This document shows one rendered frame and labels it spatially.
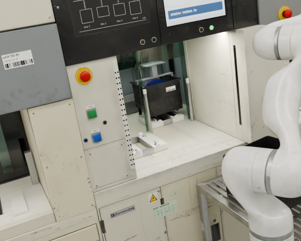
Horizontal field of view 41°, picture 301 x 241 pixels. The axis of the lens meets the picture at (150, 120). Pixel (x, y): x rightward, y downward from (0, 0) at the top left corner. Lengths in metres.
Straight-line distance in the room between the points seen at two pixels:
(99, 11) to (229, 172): 0.78
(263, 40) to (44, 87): 0.78
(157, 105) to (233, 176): 1.22
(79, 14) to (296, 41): 0.76
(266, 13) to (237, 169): 0.98
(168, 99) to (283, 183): 1.34
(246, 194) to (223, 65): 0.96
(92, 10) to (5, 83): 0.41
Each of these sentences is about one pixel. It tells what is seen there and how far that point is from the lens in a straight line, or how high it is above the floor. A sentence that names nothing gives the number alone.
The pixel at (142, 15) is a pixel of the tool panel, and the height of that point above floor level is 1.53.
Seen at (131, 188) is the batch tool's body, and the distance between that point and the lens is 1.73.
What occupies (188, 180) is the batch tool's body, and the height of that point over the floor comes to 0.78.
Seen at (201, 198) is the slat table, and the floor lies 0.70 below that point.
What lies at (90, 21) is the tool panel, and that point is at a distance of 1.53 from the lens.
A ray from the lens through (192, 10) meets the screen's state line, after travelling 1.70.
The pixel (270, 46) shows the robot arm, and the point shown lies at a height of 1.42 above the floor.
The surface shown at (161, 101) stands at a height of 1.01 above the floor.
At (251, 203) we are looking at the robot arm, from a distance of 1.13.
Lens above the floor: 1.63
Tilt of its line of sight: 18 degrees down
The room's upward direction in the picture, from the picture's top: 9 degrees counter-clockwise
